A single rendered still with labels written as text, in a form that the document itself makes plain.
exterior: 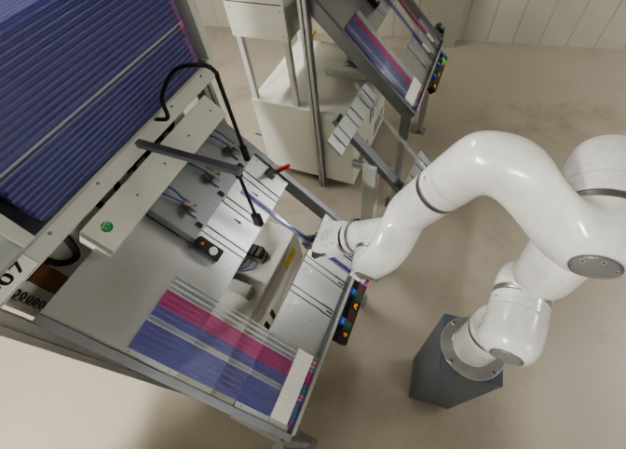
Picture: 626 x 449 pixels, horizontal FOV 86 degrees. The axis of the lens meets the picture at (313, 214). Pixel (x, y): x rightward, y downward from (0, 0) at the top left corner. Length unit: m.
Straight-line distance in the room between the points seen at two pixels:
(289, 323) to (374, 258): 0.46
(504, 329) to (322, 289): 0.57
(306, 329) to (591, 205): 0.85
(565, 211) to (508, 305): 0.39
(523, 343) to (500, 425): 1.16
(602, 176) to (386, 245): 0.36
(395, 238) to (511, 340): 0.31
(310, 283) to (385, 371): 0.87
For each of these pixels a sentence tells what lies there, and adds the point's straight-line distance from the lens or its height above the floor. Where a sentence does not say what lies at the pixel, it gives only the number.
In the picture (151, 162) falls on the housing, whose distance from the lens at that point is 0.94.
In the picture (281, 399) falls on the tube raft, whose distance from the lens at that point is 1.10.
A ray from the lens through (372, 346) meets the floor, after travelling 1.91.
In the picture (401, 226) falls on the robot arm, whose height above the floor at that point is 1.27.
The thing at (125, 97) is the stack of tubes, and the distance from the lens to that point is 0.83.
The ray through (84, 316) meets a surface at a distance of 0.95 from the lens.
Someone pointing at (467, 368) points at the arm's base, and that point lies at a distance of 1.21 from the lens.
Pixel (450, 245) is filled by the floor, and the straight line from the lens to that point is 2.21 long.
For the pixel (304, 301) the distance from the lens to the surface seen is 1.12.
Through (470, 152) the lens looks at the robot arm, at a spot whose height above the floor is 1.49.
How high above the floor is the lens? 1.85
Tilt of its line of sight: 55 degrees down
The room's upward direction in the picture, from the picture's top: 10 degrees counter-clockwise
